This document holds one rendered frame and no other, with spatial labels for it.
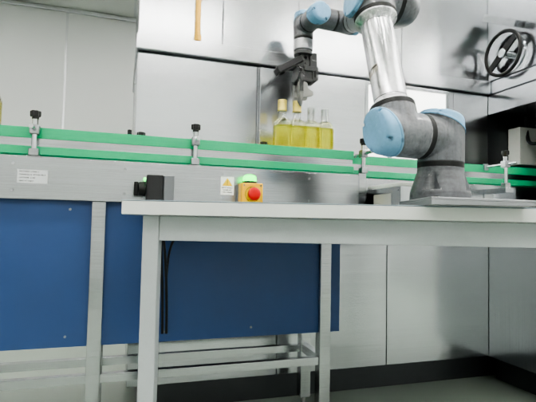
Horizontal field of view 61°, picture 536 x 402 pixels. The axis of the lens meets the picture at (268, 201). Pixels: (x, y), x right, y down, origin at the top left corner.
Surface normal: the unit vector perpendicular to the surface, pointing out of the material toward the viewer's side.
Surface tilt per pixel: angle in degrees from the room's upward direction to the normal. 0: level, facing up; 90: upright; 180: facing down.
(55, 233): 90
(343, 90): 90
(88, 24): 90
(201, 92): 90
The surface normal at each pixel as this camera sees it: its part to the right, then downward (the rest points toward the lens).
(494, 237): 0.00, -0.05
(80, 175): 0.30, -0.04
